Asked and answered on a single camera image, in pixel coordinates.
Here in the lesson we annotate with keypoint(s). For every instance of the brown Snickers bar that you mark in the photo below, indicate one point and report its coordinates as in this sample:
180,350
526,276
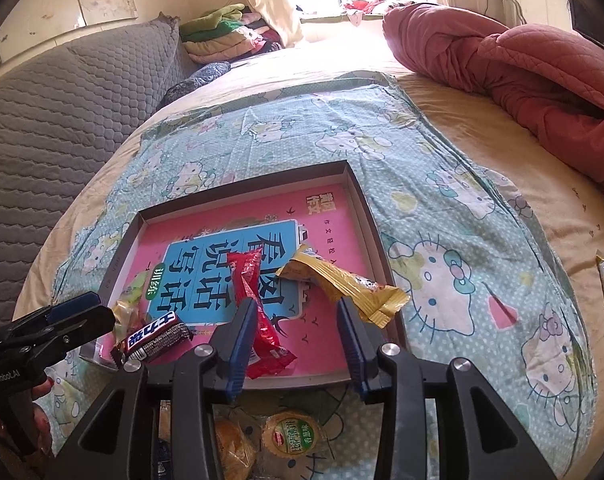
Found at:
151,340

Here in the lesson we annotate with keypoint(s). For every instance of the Hello Kitty teal blanket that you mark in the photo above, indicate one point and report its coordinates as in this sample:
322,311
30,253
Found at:
481,278

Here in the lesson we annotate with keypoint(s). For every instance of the pink items on windowsill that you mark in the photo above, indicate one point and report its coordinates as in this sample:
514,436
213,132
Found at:
358,11

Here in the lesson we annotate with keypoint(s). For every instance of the green pastry snack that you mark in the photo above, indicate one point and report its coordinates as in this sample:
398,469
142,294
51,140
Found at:
126,310

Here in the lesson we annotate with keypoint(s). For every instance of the person's left hand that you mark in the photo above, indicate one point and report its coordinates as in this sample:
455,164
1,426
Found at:
23,424

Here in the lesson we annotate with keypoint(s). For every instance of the grey quilted sofa cover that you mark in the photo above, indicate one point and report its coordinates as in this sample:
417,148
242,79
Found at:
63,114

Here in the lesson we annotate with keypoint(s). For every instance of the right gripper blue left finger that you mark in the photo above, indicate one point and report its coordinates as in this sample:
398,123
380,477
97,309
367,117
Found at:
233,343

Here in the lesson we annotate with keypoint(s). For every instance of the folded clothes stack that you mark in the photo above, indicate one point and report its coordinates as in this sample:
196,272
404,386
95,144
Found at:
228,34

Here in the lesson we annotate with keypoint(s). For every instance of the gold wrapper snack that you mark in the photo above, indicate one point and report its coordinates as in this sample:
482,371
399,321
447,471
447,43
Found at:
376,303

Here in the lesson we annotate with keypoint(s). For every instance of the pink book in tray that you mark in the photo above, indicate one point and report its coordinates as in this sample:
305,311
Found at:
241,279

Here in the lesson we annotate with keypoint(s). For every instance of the dark cardboard box tray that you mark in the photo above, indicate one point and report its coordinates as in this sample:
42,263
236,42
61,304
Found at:
241,269

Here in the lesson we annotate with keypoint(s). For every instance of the dark floral cloth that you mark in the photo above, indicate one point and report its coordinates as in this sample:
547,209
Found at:
204,75

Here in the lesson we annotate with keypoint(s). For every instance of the red quilted comforter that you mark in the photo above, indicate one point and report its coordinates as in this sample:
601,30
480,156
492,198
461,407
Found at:
549,80

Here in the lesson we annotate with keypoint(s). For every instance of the clear round cookie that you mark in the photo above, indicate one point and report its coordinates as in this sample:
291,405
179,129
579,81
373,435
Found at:
236,452

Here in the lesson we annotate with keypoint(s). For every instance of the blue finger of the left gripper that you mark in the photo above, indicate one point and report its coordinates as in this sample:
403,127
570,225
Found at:
42,338

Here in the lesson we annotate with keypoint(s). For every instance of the green label round cake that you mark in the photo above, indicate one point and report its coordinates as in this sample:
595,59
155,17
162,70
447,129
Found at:
291,434

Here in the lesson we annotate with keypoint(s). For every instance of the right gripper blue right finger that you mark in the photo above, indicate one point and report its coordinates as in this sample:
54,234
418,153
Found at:
360,341

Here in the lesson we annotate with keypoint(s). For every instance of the red Alpenliebe candy pack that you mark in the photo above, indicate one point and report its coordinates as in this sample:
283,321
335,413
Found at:
268,357

